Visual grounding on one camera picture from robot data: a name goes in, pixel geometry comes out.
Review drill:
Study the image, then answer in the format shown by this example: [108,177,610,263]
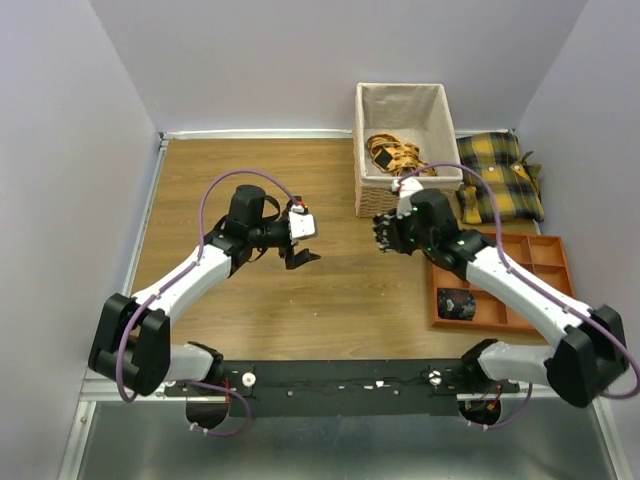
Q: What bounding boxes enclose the black floral tie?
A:
[372,209,399,252]

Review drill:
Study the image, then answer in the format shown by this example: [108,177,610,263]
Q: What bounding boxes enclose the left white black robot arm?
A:
[88,185,317,401]

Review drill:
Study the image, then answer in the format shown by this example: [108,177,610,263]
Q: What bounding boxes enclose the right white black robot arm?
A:
[376,186,631,408]

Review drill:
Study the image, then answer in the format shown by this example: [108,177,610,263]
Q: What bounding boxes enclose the rolled dark floral tie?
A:
[436,288,476,321]

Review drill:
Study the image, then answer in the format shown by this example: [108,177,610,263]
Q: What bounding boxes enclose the orange patterned tie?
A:
[366,132,426,177]

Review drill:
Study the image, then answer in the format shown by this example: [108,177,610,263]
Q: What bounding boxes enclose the yellow plaid shirt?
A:
[456,132,545,225]

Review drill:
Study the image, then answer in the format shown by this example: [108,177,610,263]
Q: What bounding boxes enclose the wicker basket with liner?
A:
[353,83,463,218]

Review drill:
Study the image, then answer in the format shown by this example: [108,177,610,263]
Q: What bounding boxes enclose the orange compartment tray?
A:
[428,233,574,337]

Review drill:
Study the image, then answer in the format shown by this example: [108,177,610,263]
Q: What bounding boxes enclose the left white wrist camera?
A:
[286,197,318,245]

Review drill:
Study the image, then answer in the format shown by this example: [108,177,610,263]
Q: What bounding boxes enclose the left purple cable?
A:
[115,168,307,436]

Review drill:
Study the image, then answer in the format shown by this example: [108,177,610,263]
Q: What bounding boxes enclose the purple cable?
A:
[394,162,640,431]
[115,168,307,436]

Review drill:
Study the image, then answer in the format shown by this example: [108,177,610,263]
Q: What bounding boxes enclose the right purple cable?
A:
[394,162,640,431]

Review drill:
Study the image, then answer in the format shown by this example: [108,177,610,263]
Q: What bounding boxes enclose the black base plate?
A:
[164,358,521,419]

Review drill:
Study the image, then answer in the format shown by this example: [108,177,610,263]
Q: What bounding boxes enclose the aluminium frame rail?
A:
[79,357,610,401]

